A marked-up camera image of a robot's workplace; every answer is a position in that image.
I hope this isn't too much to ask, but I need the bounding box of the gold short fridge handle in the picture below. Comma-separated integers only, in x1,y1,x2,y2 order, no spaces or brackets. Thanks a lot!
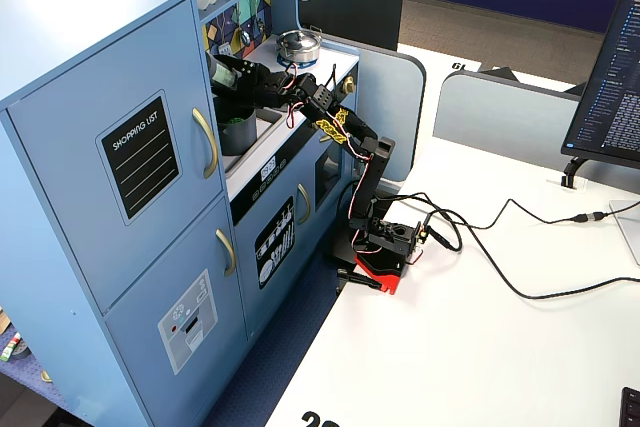
215,228,237,277

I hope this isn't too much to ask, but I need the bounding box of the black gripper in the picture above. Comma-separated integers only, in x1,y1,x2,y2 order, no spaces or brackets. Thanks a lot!
212,55,304,109

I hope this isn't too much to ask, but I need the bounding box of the steel pot with lid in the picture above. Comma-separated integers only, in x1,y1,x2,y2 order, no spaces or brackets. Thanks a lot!
275,28,322,65

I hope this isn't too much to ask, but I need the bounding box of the gold dishwasher handle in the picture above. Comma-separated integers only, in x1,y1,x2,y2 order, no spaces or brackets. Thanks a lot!
296,183,312,226

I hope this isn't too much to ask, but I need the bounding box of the gray cooking pot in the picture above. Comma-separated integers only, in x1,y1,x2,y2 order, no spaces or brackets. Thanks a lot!
213,96,259,157

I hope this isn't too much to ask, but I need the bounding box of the black keyboard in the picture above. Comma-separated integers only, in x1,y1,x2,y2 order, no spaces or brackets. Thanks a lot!
619,386,640,427

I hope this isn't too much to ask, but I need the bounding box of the black table clamp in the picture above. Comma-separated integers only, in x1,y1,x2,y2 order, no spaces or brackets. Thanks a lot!
335,268,384,291

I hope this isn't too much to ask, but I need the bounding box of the black monitor mount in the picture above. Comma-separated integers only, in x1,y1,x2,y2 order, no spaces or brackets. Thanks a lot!
545,156,591,193

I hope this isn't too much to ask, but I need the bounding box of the red arm base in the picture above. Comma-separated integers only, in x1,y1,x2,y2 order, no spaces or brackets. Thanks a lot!
353,252,405,297

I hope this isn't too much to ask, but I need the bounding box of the blue toy kitchen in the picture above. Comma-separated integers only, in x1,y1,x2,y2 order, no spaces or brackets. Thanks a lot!
0,0,362,427

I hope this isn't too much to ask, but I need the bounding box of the black Dell monitor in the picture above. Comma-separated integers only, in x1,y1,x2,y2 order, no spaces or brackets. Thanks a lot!
295,0,407,52

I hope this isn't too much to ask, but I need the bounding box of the computer monitor showing code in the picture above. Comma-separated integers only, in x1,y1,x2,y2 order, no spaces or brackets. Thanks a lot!
560,0,640,171

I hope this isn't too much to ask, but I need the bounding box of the black power cable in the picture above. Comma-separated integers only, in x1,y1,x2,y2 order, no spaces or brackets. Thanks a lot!
399,194,640,301

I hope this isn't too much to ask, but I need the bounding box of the black USB cable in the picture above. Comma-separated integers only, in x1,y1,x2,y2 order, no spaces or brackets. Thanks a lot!
394,191,614,251

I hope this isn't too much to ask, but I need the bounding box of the gray desk divider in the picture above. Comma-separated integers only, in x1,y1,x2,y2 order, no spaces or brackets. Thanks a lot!
329,39,427,183
432,70,640,194

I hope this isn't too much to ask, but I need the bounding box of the gold long fridge handle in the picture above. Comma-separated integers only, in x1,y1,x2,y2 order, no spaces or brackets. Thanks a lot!
192,106,220,180

